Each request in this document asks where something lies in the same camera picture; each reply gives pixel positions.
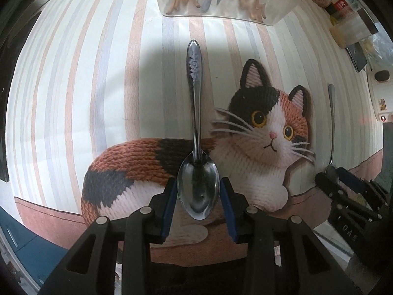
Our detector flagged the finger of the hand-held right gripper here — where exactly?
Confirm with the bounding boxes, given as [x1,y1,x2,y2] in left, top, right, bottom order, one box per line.
[336,166,385,205]
[314,171,363,210]

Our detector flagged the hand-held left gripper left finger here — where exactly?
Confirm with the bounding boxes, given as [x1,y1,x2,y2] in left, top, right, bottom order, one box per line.
[37,177,179,295]

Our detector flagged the clear plastic container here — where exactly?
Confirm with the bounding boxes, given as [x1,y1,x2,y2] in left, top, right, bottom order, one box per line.
[152,0,300,27]

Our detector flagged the person's dark pants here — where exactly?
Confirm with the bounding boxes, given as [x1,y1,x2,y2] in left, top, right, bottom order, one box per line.
[152,256,251,295]

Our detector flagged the dark bottle with red cap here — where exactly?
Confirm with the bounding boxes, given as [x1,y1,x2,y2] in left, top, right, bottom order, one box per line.
[326,0,364,17]

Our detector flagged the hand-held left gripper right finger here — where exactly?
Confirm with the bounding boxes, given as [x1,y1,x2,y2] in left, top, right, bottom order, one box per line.
[219,177,357,295]

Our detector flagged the spice jar with brown cap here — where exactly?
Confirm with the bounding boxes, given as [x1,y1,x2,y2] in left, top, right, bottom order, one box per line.
[330,14,379,50]

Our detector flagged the steel spoon with ornate handle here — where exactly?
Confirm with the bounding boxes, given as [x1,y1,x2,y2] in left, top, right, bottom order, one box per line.
[177,39,221,221]

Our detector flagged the striped cat print mat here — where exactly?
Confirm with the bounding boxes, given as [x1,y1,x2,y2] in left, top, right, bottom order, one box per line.
[6,0,388,266]

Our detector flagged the blue kitchen cabinet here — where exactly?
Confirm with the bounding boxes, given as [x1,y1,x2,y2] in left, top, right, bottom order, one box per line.
[0,206,69,286]

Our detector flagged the white and pink electric kettle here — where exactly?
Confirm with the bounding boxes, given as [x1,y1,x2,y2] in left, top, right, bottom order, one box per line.
[367,68,393,123]

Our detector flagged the black smartphone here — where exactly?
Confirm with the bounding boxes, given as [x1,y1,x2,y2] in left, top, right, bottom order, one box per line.
[345,41,369,73]

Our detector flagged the crumpled clear plastic bag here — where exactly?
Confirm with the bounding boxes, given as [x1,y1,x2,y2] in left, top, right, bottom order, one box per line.
[364,32,393,68]

